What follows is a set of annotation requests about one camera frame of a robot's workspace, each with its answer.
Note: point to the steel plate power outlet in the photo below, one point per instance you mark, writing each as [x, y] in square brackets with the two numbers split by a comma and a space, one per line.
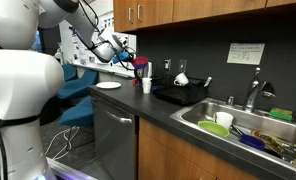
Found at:
[167, 65]

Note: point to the chrome kitchen faucet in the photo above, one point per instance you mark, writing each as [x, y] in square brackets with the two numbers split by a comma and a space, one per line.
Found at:
[251, 93]

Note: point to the stainless steel sink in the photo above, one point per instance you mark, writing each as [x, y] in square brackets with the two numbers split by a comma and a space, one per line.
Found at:
[201, 111]

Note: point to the patterned dirty dish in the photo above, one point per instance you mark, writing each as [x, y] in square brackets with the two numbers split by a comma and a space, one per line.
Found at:
[281, 146]

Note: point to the blue plastic bowl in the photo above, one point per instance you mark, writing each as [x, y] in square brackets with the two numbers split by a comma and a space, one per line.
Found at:
[140, 66]

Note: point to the white plate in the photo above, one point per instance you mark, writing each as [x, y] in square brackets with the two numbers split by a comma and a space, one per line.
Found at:
[108, 85]

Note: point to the green plastic bowl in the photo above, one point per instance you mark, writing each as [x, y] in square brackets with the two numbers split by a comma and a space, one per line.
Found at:
[213, 128]

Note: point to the black dish rack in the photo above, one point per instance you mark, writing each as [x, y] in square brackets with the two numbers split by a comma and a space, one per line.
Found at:
[181, 95]

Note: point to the steel plate light switch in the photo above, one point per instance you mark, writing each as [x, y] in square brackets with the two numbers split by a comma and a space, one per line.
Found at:
[182, 66]

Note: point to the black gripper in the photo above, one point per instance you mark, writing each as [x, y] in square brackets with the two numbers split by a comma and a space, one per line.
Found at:
[128, 49]

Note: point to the white paper wall note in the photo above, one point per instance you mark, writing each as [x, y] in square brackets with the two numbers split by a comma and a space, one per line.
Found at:
[245, 53]

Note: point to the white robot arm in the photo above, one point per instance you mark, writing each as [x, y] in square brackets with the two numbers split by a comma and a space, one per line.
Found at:
[18, 83]

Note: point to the pink plastic bowl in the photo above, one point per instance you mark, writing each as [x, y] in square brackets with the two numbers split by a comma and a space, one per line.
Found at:
[140, 60]

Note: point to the orange bottle cap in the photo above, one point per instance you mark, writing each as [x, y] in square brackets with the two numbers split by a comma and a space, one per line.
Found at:
[134, 81]

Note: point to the small chrome sink fitting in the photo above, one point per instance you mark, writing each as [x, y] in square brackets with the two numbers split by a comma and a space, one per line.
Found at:
[231, 101]

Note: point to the green and yellow sponge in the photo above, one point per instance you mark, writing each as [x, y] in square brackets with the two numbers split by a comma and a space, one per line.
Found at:
[280, 114]

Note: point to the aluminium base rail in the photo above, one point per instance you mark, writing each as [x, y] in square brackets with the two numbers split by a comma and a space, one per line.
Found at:
[64, 170]

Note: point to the printed research poster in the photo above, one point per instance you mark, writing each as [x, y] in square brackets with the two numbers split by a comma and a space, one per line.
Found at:
[83, 55]

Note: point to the white foam cup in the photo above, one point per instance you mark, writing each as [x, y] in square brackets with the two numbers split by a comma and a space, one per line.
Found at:
[147, 85]

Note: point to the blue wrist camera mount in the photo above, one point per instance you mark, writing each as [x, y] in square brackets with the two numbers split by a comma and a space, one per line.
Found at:
[121, 57]

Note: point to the small dark blue bowl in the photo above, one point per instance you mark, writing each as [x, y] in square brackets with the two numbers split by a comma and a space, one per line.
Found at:
[252, 141]

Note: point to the white ceramic mug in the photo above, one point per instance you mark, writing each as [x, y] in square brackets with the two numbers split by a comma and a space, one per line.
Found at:
[181, 80]

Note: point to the wooden cabinet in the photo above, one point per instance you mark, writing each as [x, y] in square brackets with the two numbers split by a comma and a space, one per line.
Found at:
[194, 10]
[161, 156]

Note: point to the dark sink utensils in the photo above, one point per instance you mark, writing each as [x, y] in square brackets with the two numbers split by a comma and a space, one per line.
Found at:
[237, 130]

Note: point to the wooden upper cabinet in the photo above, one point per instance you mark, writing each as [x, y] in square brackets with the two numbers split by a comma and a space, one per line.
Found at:
[194, 10]

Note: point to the stainless steel dishwasher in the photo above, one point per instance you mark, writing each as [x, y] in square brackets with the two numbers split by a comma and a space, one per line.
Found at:
[114, 146]

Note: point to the wooden lower cabinet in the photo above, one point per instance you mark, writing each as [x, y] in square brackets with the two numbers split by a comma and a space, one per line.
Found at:
[161, 156]

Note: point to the blue shell chair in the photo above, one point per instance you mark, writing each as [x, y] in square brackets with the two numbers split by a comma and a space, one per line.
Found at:
[78, 85]
[69, 71]
[76, 113]

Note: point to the whiteboard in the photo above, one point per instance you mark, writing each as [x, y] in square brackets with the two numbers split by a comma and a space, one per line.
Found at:
[108, 71]

